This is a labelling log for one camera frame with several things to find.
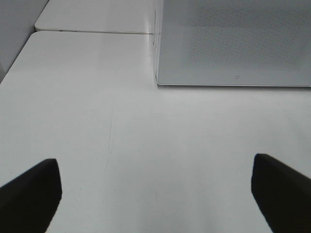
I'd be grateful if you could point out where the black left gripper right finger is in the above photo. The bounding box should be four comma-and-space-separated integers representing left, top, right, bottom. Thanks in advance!
251, 154, 311, 233

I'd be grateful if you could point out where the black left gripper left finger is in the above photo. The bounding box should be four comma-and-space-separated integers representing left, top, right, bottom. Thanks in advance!
0, 159, 62, 233

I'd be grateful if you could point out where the white microwave door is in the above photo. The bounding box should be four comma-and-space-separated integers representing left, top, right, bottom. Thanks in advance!
156, 0, 311, 87

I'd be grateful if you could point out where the white microwave oven body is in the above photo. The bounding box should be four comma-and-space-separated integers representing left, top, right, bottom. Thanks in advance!
152, 0, 164, 83

